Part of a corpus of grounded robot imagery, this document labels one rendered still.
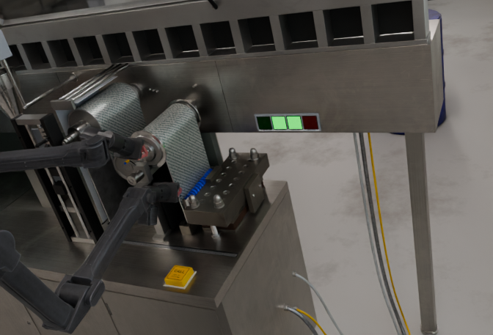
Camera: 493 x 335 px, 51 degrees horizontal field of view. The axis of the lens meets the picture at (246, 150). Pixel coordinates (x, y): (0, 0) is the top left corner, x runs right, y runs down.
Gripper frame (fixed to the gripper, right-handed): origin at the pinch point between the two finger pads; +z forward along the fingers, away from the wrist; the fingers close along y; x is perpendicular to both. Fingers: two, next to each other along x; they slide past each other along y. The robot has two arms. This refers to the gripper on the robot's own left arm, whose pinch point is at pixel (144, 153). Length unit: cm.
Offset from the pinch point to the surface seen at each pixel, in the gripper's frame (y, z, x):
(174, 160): 4.9, 11.3, 0.2
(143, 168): -2.8, 5.0, -4.3
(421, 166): 82, 59, 14
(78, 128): -25.1, -5.7, 6.0
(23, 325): -76, 39, -74
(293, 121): 41, 29, 21
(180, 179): 5.4, 16.5, -5.4
